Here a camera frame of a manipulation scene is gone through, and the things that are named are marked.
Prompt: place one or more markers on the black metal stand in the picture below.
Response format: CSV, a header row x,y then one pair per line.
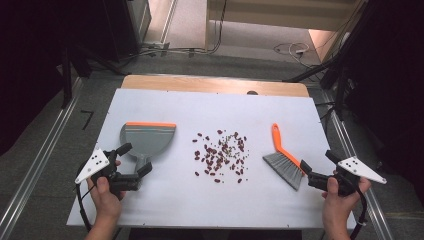
x,y
340,90
66,76

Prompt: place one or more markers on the scattered small green beans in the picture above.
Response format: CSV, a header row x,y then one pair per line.
x,y
229,148

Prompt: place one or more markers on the person's right hand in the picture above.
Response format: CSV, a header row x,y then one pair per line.
x,y
341,210

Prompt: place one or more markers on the orange brush with grey bristles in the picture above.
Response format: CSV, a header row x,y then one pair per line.
x,y
278,141

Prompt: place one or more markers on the grey dustpan with orange lip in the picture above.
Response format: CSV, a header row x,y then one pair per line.
x,y
148,140

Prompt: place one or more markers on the dark cabinet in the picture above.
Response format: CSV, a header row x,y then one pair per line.
x,y
116,30

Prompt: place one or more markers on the aluminium floor rail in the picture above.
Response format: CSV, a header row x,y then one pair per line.
x,y
40,156
361,156

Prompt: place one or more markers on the red beans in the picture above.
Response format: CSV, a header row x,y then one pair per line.
x,y
213,156

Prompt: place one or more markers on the white table cover board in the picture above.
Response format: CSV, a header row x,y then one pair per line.
x,y
206,203

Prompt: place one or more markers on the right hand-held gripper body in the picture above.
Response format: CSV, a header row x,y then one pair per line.
x,y
361,170

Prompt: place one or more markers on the person's left hand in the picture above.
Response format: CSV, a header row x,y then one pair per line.
x,y
105,205

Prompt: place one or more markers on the beige wooden furniture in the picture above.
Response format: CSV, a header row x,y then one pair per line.
x,y
276,13

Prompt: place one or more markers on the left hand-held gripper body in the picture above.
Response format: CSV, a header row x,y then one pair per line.
x,y
95,165

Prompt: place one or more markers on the wooden table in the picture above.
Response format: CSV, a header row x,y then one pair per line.
x,y
200,84

